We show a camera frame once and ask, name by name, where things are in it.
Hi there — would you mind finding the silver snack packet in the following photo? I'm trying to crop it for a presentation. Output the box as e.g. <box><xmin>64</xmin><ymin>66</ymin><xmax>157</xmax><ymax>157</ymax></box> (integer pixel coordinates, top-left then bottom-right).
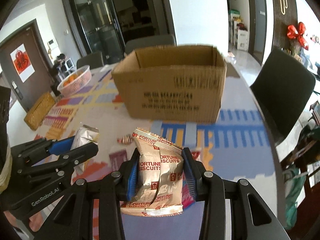
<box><xmin>70</xmin><ymin>125</ymin><xmax>100</xmax><ymax>173</ymax></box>

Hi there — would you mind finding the beige biscuit packet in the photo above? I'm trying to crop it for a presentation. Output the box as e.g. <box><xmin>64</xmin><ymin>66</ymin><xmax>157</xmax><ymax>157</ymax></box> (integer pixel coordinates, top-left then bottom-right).
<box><xmin>120</xmin><ymin>127</ymin><xmax>184</xmax><ymax>217</ymax></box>

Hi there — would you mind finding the brown entrance door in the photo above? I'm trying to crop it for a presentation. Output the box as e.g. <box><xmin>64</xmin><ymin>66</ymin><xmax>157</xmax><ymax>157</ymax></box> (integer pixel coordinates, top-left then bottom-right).
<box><xmin>0</xmin><ymin>26</ymin><xmax>54</xmax><ymax>113</ymax></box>

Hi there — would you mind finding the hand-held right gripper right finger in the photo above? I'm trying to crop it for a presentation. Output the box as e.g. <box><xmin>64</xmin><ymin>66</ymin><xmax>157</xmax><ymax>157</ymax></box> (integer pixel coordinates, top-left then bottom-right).
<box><xmin>182</xmin><ymin>147</ymin><xmax>287</xmax><ymax>240</ymax></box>

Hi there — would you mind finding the red striped wrapped candy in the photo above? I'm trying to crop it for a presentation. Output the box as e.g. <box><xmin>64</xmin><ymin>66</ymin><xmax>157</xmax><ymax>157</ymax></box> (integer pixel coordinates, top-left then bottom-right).
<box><xmin>117</xmin><ymin>134</ymin><xmax>134</xmax><ymax>145</ymax></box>

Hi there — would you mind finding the red foil bow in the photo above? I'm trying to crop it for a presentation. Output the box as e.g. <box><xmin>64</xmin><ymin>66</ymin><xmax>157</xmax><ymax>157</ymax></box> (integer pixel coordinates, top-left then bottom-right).
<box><xmin>286</xmin><ymin>22</ymin><xmax>309</xmax><ymax>50</ymax></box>

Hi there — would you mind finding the black chair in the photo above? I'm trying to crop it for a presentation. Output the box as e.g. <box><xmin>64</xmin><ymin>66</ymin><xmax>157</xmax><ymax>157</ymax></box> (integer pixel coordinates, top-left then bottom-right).
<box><xmin>250</xmin><ymin>47</ymin><xmax>317</xmax><ymax>145</ymax></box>

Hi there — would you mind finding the brown room door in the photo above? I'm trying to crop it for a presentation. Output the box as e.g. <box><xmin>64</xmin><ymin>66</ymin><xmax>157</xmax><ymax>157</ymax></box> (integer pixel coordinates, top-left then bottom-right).
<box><xmin>246</xmin><ymin>0</ymin><xmax>272</xmax><ymax>67</ymax></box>

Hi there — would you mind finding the woven tissue box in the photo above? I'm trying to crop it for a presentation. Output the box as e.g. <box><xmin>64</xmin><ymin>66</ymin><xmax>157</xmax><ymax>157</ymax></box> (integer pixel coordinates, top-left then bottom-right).
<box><xmin>24</xmin><ymin>92</ymin><xmax>57</xmax><ymax>131</ymax></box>

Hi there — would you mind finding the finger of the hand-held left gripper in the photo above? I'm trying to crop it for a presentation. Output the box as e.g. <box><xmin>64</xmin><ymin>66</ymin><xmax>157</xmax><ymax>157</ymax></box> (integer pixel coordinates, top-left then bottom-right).
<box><xmin>10</xmin><ymin>136</ymin><xmax>76</xmax><ymax>167</ymax></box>
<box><xmin>17</xmin><ymin>141</ymin><xmax>99</xmax><ymax>181</ymax></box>

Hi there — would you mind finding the teal bag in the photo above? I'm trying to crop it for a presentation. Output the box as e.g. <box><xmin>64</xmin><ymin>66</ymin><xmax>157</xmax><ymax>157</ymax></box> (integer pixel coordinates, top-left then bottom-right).
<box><xmin>284</xmin><ymin>167</ymin><xmax>307</xmax><ymax>230</ymax></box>

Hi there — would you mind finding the brown cardboard box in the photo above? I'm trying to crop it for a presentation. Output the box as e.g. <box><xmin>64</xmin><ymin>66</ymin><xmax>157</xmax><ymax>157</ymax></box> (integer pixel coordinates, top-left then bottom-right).
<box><xmin>111</xmin><ymin>44</ymin><xmax>228</xmax><ymax>124</ymax></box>

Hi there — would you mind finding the grey chair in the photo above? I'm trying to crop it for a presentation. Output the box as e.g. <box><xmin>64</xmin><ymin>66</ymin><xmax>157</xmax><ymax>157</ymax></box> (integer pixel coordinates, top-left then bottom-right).
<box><xmin>124</xmin><ymin>34</ymin><xmax>177</xmax><ymax>55</ymax></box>
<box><xmin>76</xmin><ymin>51</ymin><xmax>105</xmax><ymax>69</ymax></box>

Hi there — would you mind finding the red and white door poster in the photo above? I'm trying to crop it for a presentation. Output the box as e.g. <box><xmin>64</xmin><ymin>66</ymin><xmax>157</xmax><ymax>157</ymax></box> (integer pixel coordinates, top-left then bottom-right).
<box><xmin>10</xmin><ymin>44</ymin><xmax>35</xmax><ymax>82</ymax></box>

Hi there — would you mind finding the door lock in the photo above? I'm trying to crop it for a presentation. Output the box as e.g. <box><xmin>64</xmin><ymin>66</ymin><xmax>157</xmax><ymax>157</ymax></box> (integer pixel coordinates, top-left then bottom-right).
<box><xmin>11</xmin><ymin>80</ymin><xmax>23</xmax><ymax>100</ymax></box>

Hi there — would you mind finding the black glass door cabinet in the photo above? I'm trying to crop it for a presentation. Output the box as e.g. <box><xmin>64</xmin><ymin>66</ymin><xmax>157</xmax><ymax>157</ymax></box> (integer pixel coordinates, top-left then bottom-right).
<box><xmin>60</xmin><ymin>0</ymin><xmax>127</xmax><ymax>63</ymax></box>

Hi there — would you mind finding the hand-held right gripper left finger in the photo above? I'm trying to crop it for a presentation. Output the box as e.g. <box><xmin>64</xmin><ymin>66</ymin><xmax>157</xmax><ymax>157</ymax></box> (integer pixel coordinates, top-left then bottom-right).
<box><xmin>32</xmin><ymin>147</ymin><xmax>140</xmax><ymax>240</ymax></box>

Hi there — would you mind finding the white storage unit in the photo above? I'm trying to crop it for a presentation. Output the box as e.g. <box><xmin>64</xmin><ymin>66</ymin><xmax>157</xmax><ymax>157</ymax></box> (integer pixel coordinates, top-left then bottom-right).
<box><xmin>236</xmin><ymin>29</ymin><xmax>249</xmax><ymax>50</ymax></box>

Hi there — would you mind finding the dark bag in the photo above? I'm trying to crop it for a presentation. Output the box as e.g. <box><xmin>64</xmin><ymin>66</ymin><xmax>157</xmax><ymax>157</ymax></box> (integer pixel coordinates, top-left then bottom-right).
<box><xmin>299</xmin><ymin>124</ymin><xmax>320</xmax><ymax>160</ymax></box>

